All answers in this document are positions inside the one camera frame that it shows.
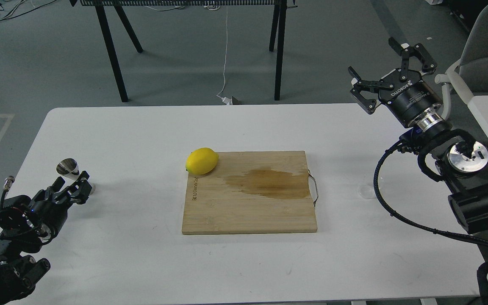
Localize small clear glass beaker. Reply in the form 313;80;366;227
357;183;377;200

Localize black metal frame table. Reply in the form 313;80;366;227
67;0;298;104

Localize yellow lemon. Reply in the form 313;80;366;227
185;147;219;175

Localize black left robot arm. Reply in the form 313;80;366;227
0;171;93;305

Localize grey office chair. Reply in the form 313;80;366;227
435;5;488;120

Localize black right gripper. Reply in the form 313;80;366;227
347;37;442;128

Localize steel double jigger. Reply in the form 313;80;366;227
56;158;96;195

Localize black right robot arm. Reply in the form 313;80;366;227
347;37;488;247

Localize white hanging cable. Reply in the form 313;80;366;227
216;6;233;105

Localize bamboo cutting board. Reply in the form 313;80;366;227
181;151;318;234

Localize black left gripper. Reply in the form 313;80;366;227
25;171;93;236

